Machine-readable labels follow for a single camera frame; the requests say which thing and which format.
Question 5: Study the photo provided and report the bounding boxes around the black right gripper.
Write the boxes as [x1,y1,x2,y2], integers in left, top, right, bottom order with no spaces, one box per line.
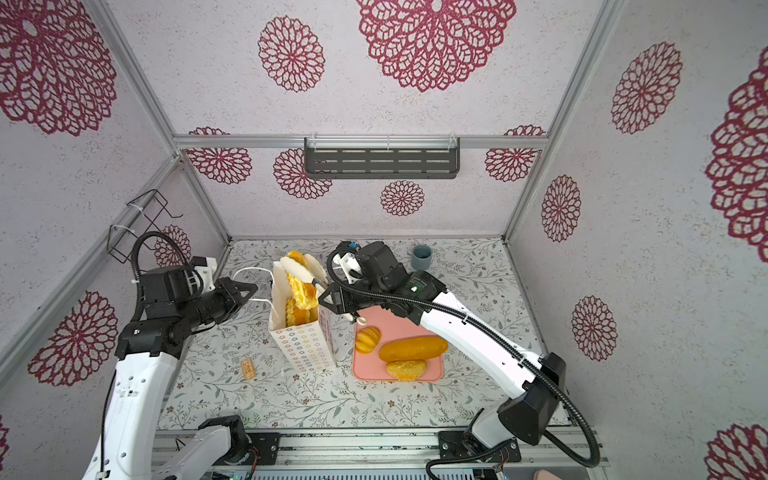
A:
[318,279,392,315]

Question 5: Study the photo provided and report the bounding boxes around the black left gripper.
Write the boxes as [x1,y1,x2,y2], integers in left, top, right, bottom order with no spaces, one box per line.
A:
[178,277,258,330]

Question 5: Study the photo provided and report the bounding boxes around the small round striped bun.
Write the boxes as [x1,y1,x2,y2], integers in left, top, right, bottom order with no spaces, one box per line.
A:
[355,326,381,355]

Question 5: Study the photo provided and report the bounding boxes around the long orange baguette loaf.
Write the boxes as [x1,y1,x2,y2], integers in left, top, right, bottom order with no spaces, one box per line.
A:
[379,336,449,362]

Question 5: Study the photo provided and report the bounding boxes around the steel tongs with cream tips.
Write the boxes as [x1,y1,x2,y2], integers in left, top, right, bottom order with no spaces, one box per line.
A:
[279,252,329,294]

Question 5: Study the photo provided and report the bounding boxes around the wavy-edged yellow pastry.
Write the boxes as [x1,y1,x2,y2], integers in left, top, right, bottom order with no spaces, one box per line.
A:
[285,251,318,310]

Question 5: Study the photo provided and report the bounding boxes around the long striped bread roll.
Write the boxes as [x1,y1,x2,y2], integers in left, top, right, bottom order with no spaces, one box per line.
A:
[285,298,311,328]

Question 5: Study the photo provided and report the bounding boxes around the round yellow crusty bun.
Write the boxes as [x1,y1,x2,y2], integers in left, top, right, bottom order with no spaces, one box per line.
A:
[386,360,427,382]

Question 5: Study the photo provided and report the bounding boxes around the printed white paper bag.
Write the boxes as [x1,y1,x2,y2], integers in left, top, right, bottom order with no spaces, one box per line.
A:
[257,260,336,372]

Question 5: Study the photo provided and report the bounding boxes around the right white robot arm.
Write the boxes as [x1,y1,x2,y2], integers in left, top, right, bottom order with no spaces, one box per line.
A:
[321,241,566,447]

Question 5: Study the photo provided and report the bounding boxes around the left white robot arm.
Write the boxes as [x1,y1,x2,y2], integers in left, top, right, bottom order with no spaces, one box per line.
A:
[83,266,258,479]

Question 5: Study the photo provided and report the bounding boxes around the teal ceramic cup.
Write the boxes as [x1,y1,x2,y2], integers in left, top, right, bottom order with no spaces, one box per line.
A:
[411,245,433,271]

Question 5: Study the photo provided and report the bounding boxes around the small wooden block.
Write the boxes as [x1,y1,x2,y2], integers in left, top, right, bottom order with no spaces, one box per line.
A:
[240,359,256,381]

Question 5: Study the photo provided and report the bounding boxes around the pink plastic tray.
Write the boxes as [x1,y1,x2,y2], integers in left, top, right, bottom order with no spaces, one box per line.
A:
[352,307,448,382]

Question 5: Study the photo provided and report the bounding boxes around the black corrugated left cable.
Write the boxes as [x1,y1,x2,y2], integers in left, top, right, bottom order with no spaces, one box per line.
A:
[130,231,190,289]

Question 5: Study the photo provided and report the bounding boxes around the black corrugated cable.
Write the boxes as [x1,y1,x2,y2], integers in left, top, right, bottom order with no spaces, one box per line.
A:
[325,245,602,480]
[130,231,190,289]

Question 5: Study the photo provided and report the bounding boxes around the black wire wall rack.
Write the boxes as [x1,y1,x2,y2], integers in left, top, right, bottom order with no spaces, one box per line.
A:
[105,188,183,264]

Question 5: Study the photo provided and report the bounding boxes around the grey wall shelf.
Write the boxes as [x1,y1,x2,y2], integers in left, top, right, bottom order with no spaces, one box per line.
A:
[304,137,461,180]

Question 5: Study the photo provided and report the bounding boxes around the metal base rail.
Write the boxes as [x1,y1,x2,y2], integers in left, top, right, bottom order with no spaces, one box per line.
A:
[149,427,607,480]

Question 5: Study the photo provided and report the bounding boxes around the black corrugated right cable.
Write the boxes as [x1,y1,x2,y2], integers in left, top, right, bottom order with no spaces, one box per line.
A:
[325,245,602,480]

